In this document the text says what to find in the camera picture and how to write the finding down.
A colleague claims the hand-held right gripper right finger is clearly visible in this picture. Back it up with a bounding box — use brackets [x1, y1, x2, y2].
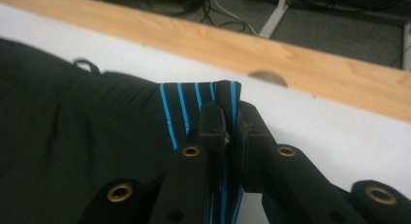
[234, 101, 366, 224]

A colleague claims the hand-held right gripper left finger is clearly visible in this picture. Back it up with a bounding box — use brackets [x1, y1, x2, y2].
[148, 100, 231, 224]

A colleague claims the black garment with blue stripes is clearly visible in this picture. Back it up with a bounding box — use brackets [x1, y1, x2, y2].
[0, 38, 247, 224]

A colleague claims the grey round table grommet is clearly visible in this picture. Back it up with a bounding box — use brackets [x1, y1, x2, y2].
[247, 69, 289, 89]

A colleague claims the white metal desk frame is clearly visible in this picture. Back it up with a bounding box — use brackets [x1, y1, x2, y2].
[257, 0, 411, 72]

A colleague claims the black floor cable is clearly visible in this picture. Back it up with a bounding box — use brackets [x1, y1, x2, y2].
[198, 0, 251, 35]

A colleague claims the white floor cable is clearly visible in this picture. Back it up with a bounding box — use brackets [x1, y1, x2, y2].
[210, 0, 259, 37]

